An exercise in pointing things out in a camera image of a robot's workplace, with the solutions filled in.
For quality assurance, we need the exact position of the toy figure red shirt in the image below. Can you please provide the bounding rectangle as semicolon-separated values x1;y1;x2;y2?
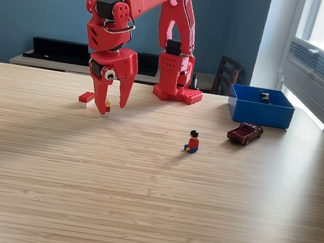
183;128;202;155

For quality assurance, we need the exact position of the dark red toy car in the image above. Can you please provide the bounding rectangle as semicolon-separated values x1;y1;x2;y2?
225;120;265;148

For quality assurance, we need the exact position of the yellow toy digger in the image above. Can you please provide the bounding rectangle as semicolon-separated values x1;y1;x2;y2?
257;89;271;104

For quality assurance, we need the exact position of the red white lego brick stack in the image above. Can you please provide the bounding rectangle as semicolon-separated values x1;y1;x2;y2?
77;90;97;110

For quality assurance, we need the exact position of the blue plastic bin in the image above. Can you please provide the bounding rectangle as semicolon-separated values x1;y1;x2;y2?
225;82;298;130

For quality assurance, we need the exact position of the pale wooden sideboard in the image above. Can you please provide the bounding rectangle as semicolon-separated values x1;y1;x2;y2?
8;45;226;96

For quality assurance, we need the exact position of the black shelf unit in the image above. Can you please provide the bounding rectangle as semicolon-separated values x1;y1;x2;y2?
22;35;161;78

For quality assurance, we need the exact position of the black table clamp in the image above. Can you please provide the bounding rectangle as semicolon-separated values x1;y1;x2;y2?
188;72;201;91

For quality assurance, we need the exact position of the dark wooden chair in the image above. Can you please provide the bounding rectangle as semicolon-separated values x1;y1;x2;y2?
210;54;247;99

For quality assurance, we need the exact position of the grey window vent unit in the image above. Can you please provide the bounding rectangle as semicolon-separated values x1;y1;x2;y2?
274;35;324;123

